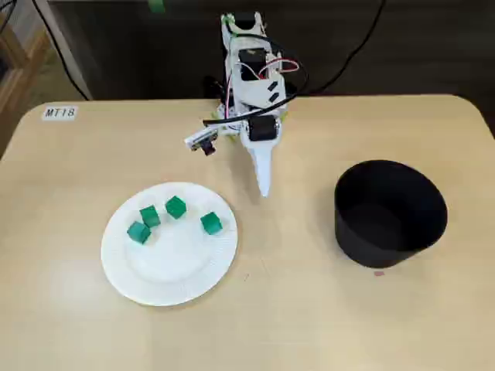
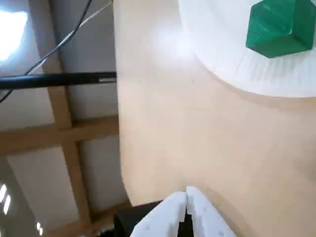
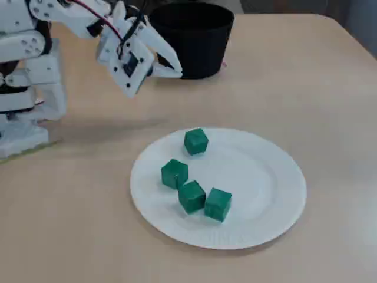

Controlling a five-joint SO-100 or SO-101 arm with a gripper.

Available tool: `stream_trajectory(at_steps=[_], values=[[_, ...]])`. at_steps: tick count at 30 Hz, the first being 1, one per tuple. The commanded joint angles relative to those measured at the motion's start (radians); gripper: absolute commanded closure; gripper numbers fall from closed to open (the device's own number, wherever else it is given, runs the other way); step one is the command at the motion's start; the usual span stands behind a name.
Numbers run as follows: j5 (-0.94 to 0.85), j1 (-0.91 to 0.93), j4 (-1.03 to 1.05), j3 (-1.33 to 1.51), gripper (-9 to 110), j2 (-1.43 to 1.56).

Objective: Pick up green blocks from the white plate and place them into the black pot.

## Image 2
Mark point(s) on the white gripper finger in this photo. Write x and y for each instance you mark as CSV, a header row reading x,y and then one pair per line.
x,y
160,222
207,222

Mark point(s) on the green cube block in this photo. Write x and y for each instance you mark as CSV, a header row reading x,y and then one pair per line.
x,y
271,29

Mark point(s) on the white paper plate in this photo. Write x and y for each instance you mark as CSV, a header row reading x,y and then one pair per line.
x,y
222,37

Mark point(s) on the black table clamp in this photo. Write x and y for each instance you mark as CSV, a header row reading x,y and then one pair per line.
x,y
126,222

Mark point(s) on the black stand pole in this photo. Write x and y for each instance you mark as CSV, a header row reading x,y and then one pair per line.
x,y
49,80

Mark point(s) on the wooden shelf frame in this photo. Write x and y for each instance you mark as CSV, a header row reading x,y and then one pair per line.
x,y
64,138

